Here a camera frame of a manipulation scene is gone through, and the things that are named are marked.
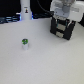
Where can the black kcup holder drawer box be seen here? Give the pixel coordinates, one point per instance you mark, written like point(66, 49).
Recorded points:
point(61, 28)

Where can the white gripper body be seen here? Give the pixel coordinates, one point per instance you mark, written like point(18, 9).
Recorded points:
point(67, 9)

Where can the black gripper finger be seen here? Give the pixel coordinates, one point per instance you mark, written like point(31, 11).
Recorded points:
point(70, 29)
point(53, 26)

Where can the white kcup green lid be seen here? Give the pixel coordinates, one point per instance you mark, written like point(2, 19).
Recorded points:
point(25, 44)

